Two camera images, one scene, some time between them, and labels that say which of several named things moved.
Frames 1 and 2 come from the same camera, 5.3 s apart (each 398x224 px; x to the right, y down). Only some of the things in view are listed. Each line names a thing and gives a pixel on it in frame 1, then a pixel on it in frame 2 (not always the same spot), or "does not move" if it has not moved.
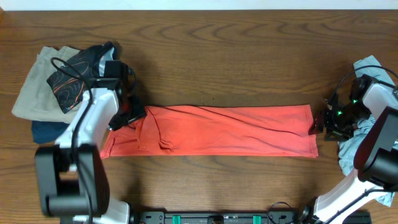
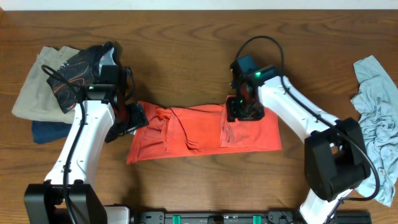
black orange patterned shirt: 70,82 does not move
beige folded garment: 37,102 does not move
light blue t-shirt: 377,88 does not move
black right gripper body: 339,124 → 242,109
